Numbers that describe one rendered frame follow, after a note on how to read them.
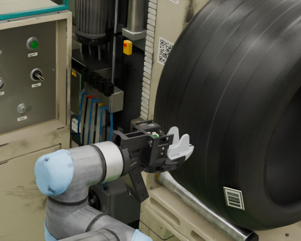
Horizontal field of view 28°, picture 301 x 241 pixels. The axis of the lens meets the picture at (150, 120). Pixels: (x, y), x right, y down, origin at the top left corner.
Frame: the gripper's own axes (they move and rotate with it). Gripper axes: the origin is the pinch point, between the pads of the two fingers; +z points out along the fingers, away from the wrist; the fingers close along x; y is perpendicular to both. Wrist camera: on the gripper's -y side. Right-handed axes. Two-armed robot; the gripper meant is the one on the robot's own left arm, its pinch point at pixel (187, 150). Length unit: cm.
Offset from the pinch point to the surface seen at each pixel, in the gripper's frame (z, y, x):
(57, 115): 11, -24, 68
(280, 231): 41, -32, -3
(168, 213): 18.9, -33.6, 19.3
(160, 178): 17.8, -24.6, 23.9
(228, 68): 4.1, 19.3, -2.3
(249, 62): 5.7, 21.7, -5.9
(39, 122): 5, -26, 68
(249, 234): 19.2, -23.0, -7.8
